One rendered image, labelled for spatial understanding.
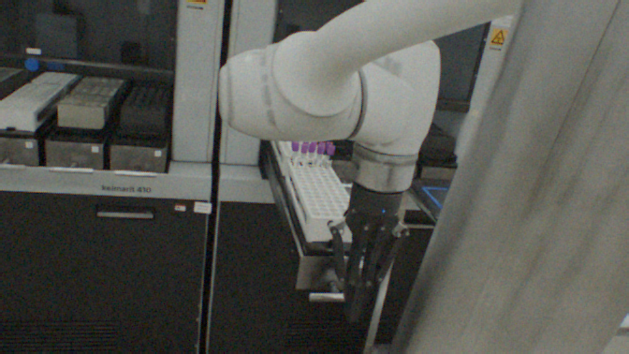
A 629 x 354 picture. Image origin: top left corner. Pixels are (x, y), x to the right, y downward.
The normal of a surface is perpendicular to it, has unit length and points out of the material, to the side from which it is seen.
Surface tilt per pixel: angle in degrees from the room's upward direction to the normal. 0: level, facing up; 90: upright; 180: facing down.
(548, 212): 94
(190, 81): 90
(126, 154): 90
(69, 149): 90
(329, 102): 99
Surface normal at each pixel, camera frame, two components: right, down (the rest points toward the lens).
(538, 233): -0.59, 0.27
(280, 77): -0.25, -0.09
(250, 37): 0.20, 0.38
